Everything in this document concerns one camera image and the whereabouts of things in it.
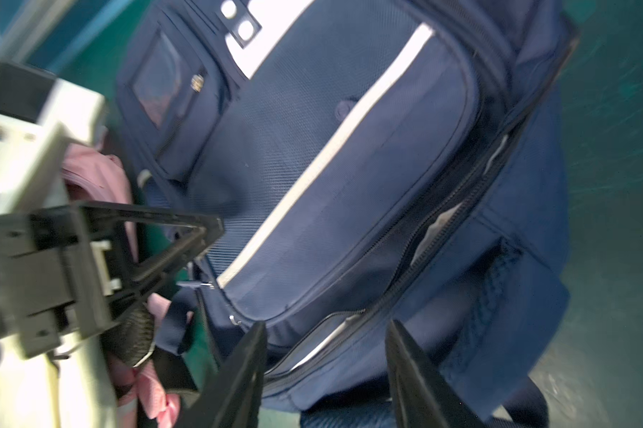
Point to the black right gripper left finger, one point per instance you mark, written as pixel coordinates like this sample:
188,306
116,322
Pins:
234,397

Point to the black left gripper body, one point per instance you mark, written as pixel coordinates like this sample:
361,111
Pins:
50,281

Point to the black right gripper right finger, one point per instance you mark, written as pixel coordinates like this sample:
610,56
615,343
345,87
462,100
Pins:
421,397

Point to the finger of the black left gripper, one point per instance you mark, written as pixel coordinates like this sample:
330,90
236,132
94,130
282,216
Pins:
128,277

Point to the navy blue backpack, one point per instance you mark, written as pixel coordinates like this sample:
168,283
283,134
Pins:
373,162

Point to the beige and navy backpack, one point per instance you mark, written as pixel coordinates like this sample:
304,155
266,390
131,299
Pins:
75,392

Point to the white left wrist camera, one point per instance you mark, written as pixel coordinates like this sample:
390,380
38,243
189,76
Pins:
41,115

